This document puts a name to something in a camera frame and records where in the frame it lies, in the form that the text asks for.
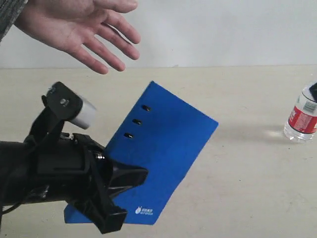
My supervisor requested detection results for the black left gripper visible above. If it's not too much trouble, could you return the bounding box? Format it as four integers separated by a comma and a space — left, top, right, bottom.
24, 133, 148, 234

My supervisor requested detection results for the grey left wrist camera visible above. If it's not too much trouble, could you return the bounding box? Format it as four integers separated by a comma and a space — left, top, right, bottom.
29, 81, 97, 143

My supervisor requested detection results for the clear plastic water bottle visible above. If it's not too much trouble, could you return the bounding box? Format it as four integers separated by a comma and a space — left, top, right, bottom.
284, 81, 317, 143

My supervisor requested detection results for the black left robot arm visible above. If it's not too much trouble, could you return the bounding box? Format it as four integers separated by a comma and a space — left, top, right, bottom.
0, 133, 148, 234

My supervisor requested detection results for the person's open hand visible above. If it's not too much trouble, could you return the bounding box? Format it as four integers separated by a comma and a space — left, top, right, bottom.
15, 0, 141, 74

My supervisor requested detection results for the blue notebook binder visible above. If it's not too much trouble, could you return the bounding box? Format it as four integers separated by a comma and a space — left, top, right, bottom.
63, 80, 219, 227

